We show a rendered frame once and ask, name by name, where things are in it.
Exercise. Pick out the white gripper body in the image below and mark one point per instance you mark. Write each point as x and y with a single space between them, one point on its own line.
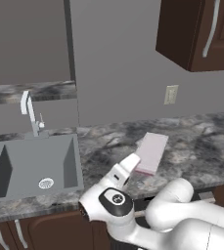
131 163

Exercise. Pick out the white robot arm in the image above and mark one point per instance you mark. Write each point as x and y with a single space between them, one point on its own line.
188 221

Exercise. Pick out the pink ice cube tray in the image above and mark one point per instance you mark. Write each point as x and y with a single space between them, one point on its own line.
152 152

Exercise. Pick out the grey kitchen sink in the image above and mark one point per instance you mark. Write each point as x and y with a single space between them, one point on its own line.
32 166

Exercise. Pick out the silver sink tap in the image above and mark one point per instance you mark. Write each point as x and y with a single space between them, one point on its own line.
31 114

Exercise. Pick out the beige wall socket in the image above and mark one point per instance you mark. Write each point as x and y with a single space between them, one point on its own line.
170 94

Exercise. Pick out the dark brown wall cupboard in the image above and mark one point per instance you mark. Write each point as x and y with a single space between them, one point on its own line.
198 32

